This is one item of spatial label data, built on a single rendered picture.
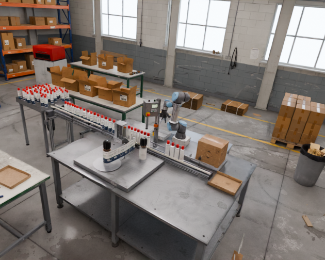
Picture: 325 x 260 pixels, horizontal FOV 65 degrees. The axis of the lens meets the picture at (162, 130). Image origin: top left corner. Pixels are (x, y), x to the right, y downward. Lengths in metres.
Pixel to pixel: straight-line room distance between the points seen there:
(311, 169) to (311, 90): 3.68
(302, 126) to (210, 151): 3.25
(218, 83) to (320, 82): 2.77
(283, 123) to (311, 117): 0.52
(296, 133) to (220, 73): 3.39
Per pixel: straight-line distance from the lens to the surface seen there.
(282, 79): 8.04
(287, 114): 5.89
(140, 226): 3.13
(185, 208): 2.49
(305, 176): 4.87
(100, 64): 7.69
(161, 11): 9.09
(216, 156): 3.03
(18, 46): 9.75
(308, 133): 6.02
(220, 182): 2.91
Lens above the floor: 2.50
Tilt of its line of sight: 26 degrees down
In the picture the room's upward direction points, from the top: 5 degrees clockwise
